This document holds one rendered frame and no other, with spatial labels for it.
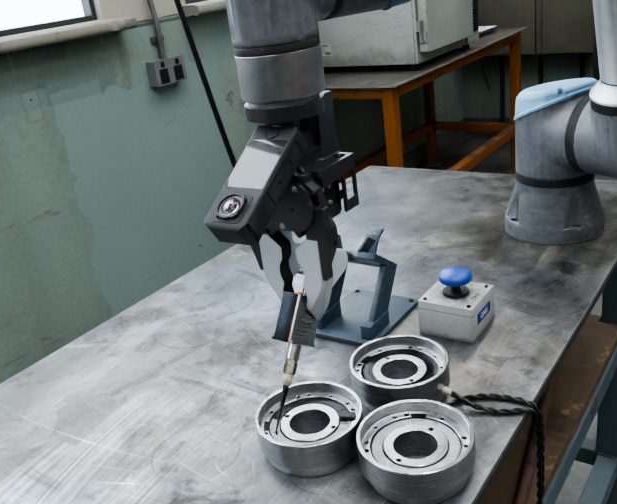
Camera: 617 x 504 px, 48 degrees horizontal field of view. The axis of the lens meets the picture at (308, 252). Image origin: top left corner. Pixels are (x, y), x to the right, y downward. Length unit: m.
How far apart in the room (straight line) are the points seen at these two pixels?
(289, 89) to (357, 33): 2.41
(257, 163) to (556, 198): 0.61
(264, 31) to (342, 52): 2.47
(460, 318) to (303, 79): 0.38
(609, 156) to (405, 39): 1.95
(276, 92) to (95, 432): 0.43
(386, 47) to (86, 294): 1.51
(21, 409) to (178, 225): 1.90
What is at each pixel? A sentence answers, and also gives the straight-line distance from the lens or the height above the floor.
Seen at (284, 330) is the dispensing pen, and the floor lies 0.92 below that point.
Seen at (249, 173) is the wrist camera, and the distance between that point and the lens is 0.58.
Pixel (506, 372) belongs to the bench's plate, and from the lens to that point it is 0.80.
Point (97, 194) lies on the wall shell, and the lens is 2.46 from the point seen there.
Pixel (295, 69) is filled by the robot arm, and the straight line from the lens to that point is 0.59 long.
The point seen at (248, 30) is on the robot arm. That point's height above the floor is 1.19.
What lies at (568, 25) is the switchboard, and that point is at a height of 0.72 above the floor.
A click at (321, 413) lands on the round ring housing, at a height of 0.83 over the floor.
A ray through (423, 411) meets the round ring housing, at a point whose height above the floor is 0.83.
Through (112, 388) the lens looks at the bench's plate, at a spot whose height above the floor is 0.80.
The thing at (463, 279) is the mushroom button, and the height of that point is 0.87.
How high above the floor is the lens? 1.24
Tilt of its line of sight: 23 degrees down
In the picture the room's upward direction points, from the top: 8 degrees counter-clockwise
